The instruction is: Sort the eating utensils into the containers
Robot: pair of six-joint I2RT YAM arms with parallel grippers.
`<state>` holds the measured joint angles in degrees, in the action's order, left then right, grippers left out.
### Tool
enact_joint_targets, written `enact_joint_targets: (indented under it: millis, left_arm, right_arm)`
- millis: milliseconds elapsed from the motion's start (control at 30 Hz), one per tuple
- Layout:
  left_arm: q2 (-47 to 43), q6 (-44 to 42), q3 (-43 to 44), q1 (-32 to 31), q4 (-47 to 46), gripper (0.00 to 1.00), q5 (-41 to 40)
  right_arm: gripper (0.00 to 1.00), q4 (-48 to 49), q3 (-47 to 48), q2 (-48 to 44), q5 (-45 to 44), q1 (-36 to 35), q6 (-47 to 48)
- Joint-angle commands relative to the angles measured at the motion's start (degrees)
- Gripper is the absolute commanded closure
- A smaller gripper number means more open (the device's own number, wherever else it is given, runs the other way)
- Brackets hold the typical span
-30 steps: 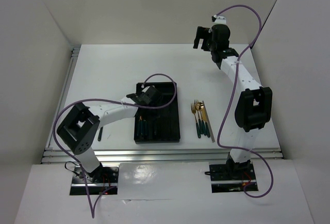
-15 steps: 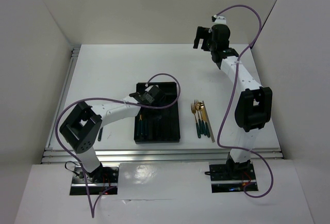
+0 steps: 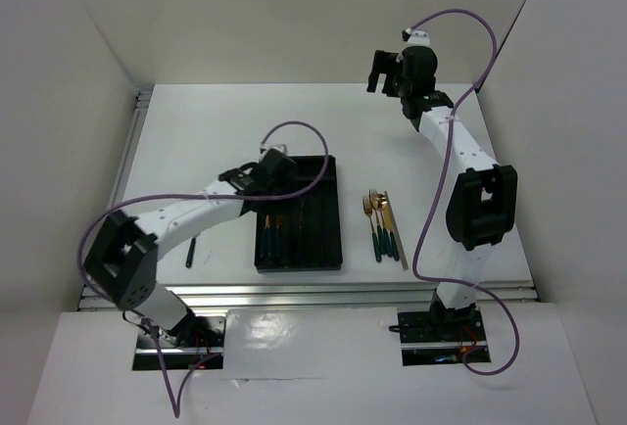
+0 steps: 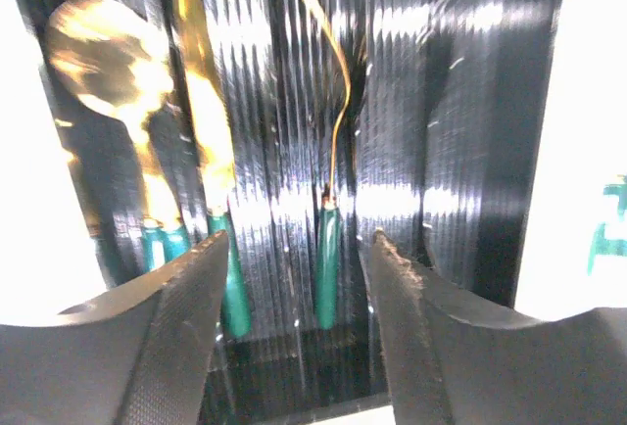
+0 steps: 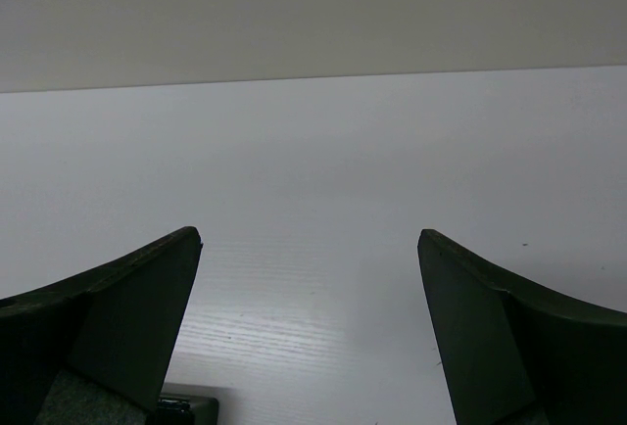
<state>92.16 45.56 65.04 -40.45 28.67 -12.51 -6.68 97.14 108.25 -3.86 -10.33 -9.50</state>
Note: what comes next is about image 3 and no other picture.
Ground gold spoon green handle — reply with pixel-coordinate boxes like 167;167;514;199
262;214;273;260

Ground green handled knife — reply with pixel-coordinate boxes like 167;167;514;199
274;215;283;261

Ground green handled utensil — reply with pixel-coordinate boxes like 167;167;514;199
185;237;197;268

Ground green handled fork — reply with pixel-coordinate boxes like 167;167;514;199
295;198;305;260

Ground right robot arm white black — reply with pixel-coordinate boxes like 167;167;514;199
366;46;517;340

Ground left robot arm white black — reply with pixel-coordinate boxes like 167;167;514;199
78;83;372;346

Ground black cutlery tray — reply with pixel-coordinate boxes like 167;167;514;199
254;156;343;273

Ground gold spoon on right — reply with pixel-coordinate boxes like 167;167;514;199
370;190;400;260

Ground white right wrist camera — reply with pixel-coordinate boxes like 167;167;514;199
402;28;430;47

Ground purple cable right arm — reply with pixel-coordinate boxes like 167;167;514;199
412;8;520;376

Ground gold fork green handle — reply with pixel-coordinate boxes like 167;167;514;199
368;189;389;257
362;196;382;263

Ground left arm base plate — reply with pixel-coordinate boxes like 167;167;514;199
121;311;226;371

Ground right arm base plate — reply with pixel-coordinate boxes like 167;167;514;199
388;310;491;366

